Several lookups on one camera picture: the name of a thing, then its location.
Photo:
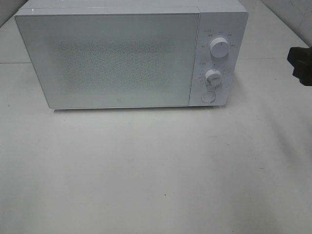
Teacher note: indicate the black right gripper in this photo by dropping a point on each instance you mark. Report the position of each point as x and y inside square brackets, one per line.
[301, 60]

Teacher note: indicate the white timer knob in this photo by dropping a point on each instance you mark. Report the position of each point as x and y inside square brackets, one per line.
[213, 77]

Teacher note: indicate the round white door button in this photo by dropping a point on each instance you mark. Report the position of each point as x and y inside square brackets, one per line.
[208, 97]

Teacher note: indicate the white microwave door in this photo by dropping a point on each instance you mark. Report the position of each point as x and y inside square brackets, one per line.
[111, 61]

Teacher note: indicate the upper white power knob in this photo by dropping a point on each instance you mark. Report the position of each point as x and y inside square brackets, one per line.
[219, 47]

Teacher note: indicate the white microwave oven body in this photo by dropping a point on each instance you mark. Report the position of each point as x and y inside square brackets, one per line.
[216, 18]

